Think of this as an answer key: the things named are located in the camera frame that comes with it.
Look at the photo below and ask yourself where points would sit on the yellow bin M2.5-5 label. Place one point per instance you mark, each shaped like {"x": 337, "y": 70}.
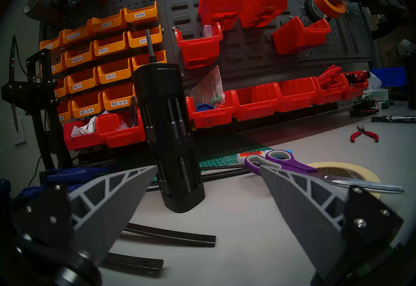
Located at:
{"x": 117, "y": 100}

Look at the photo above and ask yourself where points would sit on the yellow bin M3-8 label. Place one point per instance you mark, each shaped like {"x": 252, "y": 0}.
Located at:
{"x": 113, "y": 74}

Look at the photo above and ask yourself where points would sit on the black tape roll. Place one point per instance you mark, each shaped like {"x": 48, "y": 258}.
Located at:
{"x": 308, "y": 10}

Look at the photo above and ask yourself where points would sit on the folded paper manual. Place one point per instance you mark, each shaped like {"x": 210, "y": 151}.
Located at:
{"x": 208, "y": 88}

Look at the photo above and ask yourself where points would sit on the red bin with clear box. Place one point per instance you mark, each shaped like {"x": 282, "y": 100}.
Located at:
{"x": 198, "y": 49}

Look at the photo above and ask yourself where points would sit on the yellow bin M3X8 BAD label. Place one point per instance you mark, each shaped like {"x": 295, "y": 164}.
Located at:
{"x": 76, "y": 38}

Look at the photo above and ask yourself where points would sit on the grey duct tape roll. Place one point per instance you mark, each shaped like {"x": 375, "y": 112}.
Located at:
{"x": 37, "y": 5}

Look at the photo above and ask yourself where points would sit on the red bin with plastic bags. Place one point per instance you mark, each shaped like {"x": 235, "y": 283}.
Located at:
{"x": 117, "y": 137}

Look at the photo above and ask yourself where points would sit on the blue plastic bin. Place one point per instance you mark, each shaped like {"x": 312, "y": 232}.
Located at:
{"x": 390, "y": 77}

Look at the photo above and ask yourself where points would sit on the yellow bin M3-4 label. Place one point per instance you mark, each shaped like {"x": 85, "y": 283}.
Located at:
{"x": 136, "y": 41}

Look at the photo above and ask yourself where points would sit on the red black marker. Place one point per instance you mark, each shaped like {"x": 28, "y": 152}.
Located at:
{"x": 357, "y": 76}

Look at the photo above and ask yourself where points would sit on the black screwdriver bit holder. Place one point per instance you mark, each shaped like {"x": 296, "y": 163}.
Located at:
{"x": 165, "y": 124}

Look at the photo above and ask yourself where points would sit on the yellow bin M2.5-6 label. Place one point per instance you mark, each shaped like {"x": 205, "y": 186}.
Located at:
{"x": 86, "y": 108}

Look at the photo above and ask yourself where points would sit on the black permanent marker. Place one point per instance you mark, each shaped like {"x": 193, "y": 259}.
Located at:
{"x": 393, "y": 118}

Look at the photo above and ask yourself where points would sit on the small blue cap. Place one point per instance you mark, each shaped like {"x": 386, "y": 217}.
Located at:
{"x": 204, "y": 108}

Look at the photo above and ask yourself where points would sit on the white wall switch plate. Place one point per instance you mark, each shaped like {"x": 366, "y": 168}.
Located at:
{"x": 20, "y": 137}

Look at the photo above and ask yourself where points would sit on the yellow bin M3X6 label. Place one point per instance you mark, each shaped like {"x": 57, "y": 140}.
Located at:
{"x": 139, "y": 17}

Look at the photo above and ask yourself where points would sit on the yellow bin M4X4X6 label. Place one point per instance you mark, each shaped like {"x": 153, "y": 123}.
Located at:
{"x": 78, "y": 59}

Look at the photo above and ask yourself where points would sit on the empty red hanging bin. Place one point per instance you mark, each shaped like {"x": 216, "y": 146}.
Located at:
{"x": 217, "y": 7}

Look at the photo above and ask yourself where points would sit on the white glue tube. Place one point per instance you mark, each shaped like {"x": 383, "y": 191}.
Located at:
{"x": 248, "y": 155}

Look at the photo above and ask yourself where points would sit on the yellow parts bin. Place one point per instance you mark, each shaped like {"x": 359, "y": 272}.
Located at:
{"x": 61, "y": 90}
{"x": 58, "y": 67}
{"x": 64, "y": 113}

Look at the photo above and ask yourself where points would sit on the yellow bin M3-12 label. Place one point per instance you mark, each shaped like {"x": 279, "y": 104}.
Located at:
{"x": 81, "y": 83}

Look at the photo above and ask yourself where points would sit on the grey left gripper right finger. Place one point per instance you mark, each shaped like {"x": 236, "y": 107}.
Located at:
{"x": 308, "y": 217}

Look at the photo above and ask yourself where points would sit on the red bin with crumpled paper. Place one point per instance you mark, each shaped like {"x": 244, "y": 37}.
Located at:
{"x": 81, "y": 142}

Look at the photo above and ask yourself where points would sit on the blue bar clamp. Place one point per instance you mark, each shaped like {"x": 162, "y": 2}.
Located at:
{"x": 24, "y": 191}
{"x": 78, "y": 174}

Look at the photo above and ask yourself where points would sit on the yellow bin M4-6 label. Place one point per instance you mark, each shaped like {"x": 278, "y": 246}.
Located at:
{"x": 109, "y": 47}

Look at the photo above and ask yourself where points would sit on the white tissue sheet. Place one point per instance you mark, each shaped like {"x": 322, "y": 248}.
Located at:
{"x": 373, "y": 82}

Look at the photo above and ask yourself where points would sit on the red bin with paper manual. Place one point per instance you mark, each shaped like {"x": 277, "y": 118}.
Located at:
{"x": 208, "y": 119}

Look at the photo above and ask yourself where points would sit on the Kimtech tissue box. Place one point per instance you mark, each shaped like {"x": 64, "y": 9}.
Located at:
{"x": 378, "y": 97}

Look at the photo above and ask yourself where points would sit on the beige masking tape roll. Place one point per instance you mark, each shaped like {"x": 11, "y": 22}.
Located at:
{"x": 354, "y": 166}

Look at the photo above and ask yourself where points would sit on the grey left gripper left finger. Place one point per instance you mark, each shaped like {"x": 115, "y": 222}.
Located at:
{"x": 97, "y": 210}

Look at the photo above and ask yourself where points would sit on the green cutting mat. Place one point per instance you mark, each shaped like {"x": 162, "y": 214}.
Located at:
{"x": 224, "y": 158}

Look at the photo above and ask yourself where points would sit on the red bin with markers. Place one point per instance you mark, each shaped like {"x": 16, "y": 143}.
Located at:
{"x": 356, "y": 90}

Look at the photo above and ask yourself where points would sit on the red bin with red pliers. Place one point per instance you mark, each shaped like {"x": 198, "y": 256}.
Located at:
{"x": 331, "y": 95}

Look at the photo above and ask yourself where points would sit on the yellow bin M3-6 label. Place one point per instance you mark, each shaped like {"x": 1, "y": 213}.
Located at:
{"x": 159, "y": 59}

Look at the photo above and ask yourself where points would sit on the orange tape roll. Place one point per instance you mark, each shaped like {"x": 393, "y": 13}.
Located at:
{"x": 325, "y": 8}

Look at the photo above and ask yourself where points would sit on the dark louvered panel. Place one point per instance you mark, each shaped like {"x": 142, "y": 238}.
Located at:
{"x": 185, "y": 4}

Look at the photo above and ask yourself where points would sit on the small blue clamp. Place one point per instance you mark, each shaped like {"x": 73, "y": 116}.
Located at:
{"x": 3, "y": 186}

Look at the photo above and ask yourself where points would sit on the black metal bar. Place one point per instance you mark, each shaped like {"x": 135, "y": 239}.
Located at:
{"x": 133, "y": 262}
{"x": 169, "y": 236}

